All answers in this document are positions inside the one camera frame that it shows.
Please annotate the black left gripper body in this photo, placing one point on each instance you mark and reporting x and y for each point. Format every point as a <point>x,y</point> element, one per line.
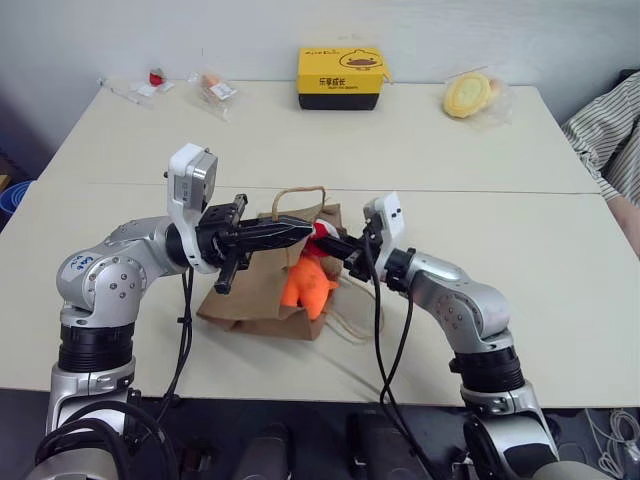
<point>216,235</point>

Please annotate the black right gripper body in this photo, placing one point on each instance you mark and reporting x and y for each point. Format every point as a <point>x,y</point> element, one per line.
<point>364,255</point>

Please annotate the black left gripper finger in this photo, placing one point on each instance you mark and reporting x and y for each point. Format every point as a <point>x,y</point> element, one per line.
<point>285,226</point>
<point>272,242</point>

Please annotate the red and white plush toy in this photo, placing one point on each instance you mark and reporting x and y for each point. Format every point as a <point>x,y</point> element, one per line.
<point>320,234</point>

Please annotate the brown paper bag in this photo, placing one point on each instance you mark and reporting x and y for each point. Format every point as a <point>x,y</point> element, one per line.
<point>255,290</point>

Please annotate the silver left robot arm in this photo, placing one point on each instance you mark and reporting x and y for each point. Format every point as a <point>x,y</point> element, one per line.
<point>107,280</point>

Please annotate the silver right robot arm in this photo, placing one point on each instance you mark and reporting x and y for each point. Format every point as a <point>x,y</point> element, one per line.
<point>460,305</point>

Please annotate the person's bare forearm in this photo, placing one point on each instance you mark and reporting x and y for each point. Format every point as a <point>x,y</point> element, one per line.
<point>629,222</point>

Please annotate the orange plush toy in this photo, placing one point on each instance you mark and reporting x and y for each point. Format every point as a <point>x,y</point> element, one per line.
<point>307,285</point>

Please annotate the small orange toy in plastic bag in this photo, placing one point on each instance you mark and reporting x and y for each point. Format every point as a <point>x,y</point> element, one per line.
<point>212,87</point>

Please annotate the small red toy in plastic bag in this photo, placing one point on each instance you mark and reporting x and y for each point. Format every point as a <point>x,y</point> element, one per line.
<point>156,77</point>

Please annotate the yellow plush in plastic bag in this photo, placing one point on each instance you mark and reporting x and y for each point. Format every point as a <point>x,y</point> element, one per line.
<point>467,95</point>

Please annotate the yellow duck print box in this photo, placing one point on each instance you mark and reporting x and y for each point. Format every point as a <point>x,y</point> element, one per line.
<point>340,75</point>

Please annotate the person in striped shirt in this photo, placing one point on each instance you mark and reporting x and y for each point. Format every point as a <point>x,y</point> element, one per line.
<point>607,130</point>

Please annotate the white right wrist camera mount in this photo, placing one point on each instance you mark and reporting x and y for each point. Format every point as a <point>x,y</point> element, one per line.
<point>390,220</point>

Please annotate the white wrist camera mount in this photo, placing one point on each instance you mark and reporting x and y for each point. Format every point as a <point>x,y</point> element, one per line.
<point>181,175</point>
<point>390,220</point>

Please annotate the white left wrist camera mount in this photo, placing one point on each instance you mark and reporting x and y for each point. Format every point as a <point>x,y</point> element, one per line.
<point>181,175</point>

